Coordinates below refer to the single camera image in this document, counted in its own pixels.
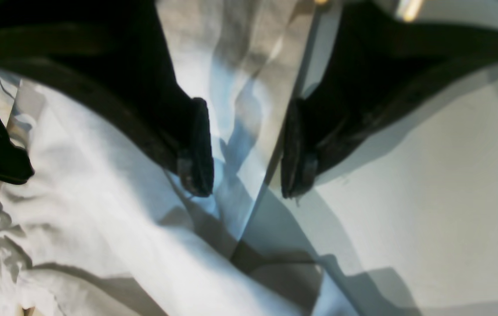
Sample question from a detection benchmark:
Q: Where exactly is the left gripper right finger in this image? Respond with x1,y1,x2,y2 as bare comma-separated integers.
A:
281,0,498,198

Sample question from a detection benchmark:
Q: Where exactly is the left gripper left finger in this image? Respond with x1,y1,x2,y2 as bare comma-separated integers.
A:
0,0,214,197

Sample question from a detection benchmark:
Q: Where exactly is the white t-shirt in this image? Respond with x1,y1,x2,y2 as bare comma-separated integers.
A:
0,0,357,316

